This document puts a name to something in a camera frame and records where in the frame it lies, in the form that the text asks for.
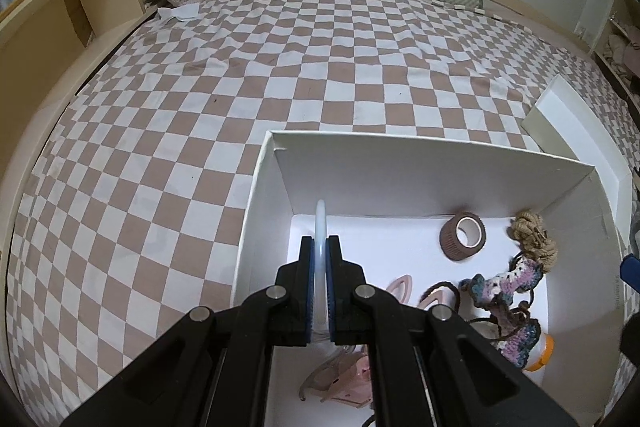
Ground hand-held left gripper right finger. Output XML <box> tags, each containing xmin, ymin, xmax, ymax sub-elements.
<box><xmin>326</xmin><ymin>236</ymin><xmax>581</xmax><ymax>427</ymax></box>

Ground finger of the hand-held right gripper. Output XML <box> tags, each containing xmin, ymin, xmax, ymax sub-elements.
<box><xmin>620</xmin><ymin>254</ymin><xmax>640</xmax><ymax>295</ymax></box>

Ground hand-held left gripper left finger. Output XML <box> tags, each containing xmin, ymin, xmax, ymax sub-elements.
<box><xmin>60</xmin><ymin>236</ymin><xmax>316</xmax><ymax>427</ymax></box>

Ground white cardboard box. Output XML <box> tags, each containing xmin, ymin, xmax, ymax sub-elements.
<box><xmin>232</xmin><ymin>130</ymin><xmax>623</xmax><ymax>427</ymax></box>

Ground pink snap hair clip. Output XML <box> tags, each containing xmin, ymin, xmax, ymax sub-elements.
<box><xmin>385</xmin><ymin>274</ymin><xmax>412</xmax><ymax>306</ymax></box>

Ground pink claw hair clip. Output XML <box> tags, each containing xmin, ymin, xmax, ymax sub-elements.
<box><xmin>299</xmin><ymin>347</ymin><xmax>373</xmax><ymax>408</ymax></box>

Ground brown tape roll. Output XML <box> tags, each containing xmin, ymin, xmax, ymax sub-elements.
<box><xmin>440</xmin><ymin>213</ymin><xmax>487</xmax><ymax>262</ymax></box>

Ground white box lid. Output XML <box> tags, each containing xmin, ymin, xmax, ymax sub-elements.
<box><xmin>520</xmin><ymin>74</ymin><xmax>632</xmax><ymax>228</ymax></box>

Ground checkered bed sheet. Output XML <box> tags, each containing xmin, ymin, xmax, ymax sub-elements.
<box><xmin>5</xmin><ymin>0</ymin><xmax>640</xmax><ymax>427</ymax></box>

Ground wooden side shelf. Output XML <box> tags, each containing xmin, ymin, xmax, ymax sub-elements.
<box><xmin>590</xmin><ymin>0</ymin><xmax>640</xmax><ymax>108</ymax></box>

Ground white paper sheet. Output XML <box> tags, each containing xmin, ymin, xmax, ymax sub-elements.
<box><xmin>157</xmin><ymin>3</ymin><xmax>203</xmax><ymax>22</ymax></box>

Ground brown hair tie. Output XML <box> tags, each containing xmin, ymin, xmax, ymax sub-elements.
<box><xmin>419</xmin><ymin>279</ymin><xmax>463</xmax><ymax>310</ymax></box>

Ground jute rope knot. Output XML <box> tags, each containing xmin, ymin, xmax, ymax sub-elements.
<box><xmin>509</xmin><ymin>210</ymin><xmax>560</xmax><ymax>268</ymax></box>

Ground crocheted butterfly hair tie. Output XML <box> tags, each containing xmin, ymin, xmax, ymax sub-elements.
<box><xmin>459</xmin><ymin>257</ymin><xmax>543</xmax><ymax>308</ymax></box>
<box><xmin>487</xmin><ymin>307</ymin><xmax>542</xmax><ymax>368</ymax></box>

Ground wooden bed frame shelf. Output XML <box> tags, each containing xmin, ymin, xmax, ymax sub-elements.
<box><xmin>0</xmin><ymin>0</ymin><xmax>161</xmax><ymax>168</ymax></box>

